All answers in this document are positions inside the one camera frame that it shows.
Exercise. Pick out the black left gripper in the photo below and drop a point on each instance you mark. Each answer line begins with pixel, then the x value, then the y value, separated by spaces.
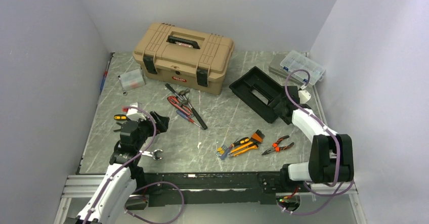
pixel 162 122

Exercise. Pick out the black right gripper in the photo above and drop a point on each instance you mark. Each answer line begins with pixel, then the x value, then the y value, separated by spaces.
pixel 279 112

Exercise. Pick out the black tool tray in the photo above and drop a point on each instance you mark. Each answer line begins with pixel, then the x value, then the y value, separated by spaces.
pixel 257 90

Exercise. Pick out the tan plastic toolbox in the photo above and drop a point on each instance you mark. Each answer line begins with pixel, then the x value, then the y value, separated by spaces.
pixel 184 57

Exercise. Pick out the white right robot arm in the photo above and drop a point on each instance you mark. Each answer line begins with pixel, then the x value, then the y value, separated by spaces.
pixel 331 155

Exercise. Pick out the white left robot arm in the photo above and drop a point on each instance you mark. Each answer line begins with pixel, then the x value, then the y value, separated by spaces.
pixel 123 175

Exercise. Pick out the silver combination wrench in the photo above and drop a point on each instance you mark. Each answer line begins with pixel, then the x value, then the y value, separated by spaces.
pixel 155 154

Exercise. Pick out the grey flat case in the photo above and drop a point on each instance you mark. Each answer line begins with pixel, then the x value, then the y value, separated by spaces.
pixel 275 68

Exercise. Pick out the orange black utility knife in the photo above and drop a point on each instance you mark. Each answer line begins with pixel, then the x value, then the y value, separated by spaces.
pixel 243 145

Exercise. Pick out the clear compartment organizer box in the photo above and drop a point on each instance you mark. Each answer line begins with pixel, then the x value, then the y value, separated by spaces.
pixel 295 60

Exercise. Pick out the red black utility knife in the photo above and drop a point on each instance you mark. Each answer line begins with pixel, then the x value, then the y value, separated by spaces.
pixel 173 100

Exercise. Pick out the blue red screwdriver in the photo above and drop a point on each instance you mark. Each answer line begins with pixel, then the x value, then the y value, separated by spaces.
pixel 187 118

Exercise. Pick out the small clear screw box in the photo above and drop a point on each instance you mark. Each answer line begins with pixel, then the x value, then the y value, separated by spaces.
pixel 131 80

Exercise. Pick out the small claw hammer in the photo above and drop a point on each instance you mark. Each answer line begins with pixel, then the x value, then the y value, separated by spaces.
pixel 182 95

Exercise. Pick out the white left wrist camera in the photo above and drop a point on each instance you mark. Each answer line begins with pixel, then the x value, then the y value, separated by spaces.
pixel 133 113

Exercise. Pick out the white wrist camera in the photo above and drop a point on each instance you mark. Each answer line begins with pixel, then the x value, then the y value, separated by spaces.
pixel 133 113
pixel 304 96

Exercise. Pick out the yellow handled screwdriver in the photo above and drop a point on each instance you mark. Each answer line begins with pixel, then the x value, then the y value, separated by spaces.
pixel 120 117

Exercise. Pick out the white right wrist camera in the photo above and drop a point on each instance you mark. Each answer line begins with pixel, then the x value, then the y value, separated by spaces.
pixel 304 96

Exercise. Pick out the orange handled pliers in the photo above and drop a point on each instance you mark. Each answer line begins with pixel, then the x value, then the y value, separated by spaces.
pixel 276 147

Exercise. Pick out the blue red tool at wall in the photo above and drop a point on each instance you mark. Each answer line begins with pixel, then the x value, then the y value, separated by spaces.
pixel 104 76

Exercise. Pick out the large black-handled hammer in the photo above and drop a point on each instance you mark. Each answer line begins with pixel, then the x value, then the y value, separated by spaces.
pixel 197 118

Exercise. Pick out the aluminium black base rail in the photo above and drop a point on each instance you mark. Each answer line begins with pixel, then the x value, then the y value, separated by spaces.
pixel 202 188

